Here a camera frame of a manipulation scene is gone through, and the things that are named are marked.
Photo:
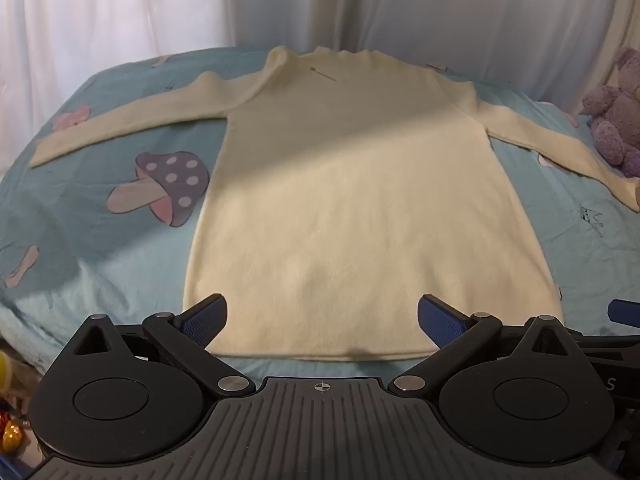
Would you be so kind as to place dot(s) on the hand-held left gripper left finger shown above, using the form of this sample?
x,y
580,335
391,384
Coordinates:
x,y
205,321

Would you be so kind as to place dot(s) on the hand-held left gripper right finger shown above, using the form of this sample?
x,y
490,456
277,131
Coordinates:
x,y
440,322

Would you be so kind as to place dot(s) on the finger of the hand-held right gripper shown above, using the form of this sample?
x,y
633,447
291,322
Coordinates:
x,y
625,311

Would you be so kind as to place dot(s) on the cream knit sweater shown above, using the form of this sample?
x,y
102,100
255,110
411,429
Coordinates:
x,y
350,210

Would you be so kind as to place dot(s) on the teal mushroom print bedsheet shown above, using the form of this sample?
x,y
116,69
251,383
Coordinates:
x,y
100,240

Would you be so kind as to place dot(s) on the purple plush toy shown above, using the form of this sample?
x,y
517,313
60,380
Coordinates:
x,y
617,110

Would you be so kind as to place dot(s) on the yellow round object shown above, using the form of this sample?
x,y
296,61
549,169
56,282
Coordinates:
x,y
3,371

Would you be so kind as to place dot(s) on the orange shiny object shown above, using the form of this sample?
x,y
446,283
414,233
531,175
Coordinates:
x,y
11,436

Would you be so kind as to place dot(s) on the white curtain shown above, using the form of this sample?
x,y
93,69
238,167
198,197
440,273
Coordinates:
x,y
150,10

